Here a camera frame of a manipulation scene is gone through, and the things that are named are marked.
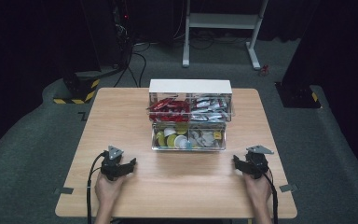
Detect pile of red stick packets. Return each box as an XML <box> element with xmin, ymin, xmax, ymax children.
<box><xmin>146</xmin><ymin>97</ymin><xmax>192</xmax><ymax>123</ymax></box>

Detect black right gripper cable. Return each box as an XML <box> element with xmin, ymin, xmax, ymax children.
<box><xmin>259</xmin><ymin>167</ymin><xmax>280</xmax><ymax>224</ymax></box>

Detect black floor cables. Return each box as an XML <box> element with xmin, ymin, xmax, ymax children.
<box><xmin>113</xmin><ymin>41</ymin><xmax>153</xmax><ymax>89</ymax></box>

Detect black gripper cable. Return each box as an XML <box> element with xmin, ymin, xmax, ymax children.
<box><xmin>259</xmin><ymin>167</ymin><xmax>280</xmax><ymax>224</ymax></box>
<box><xmin>86</xmin><ymin>150</ymin><xmax>110</xmax><ymax>224</ymax></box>

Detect black stand base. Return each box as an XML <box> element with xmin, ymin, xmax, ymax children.
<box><xmin>274</xmin><ymin>81</ymin><xmax>323</xmax><ymax>109</ymax></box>

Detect person's right hand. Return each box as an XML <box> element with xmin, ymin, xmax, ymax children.
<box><xmin>241</xmin><ymin>171</ymin><xmax>273</xmax><ymax>207</ymax></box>

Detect white metal stand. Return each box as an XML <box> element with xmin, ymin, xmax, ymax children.
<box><xmin>181</xmin><ymin>0</ymin><xmax>270</xmax><ymax>71</ymax></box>

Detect grey tape piece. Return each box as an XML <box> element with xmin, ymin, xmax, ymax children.
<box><xmin>279</xmin><ymin>183</ymin><xmax>299</xmax><ymax>193</ymax></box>
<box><xmin>53</xmin><ymin>187</ymin><xmax>75</xmax><ymax>196</ymax></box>

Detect clear organizer with white lid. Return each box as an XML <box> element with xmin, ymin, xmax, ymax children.
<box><xmin>147</xmin><ymin>78</ymin><xmax>234</xmax><ymax>152</ymax></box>

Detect dark equipment rack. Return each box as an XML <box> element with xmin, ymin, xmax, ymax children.
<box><xmin>110</xmin><ymin>0</ymin><xmax>135</xmax><ymax>70</ymax></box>

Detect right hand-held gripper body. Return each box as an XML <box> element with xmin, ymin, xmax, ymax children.
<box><xmin>245</xmin><ymin>145</ymin><xmax>275</xmax><ymax>180</ymax></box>

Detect small red floor object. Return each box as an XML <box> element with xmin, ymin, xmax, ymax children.
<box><xmin>258</xmin><ymin>63</ymin><xmax>270</xmax><ymax>77</ymax></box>

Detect pile of yellow-green capsules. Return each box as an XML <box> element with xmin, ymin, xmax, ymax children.
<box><xmin>155</xmin><ymin>122</ymin><xmax>190</xmax><ymax>149</ymax></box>

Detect person's left hand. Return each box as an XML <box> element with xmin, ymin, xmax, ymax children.
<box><xmin>94</xmin><ymin>170</ymin><xmax>126</xmax><ymax>207</ymax></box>

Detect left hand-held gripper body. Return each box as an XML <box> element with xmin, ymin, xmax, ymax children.
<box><xmin>100</xmin><ymin>145</ymin><xmax>125</xmax><ymax>182</ymax></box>

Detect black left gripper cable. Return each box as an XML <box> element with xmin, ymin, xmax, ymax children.
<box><xmin>86</xmin><ymin>150</ymin><xmax>110</xmax><ymax>224</ymax></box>

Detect black stand with striped base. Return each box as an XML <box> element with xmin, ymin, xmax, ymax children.
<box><xmin>52</xmin><ymin>70</ymin><xmax>103</xmax><ymax>105</ymax></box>

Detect pile of grey capsules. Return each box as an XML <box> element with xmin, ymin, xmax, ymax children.
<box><xmin>188</xmin><ymin>128</ymin><xmax>225</xmax><ymax>149</ymax></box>

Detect pile of silver stick packets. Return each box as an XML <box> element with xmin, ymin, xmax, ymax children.
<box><xmin>189</xmin><ymin>96</ymin><xmax>231</xmax><ymax>122</ymax></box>

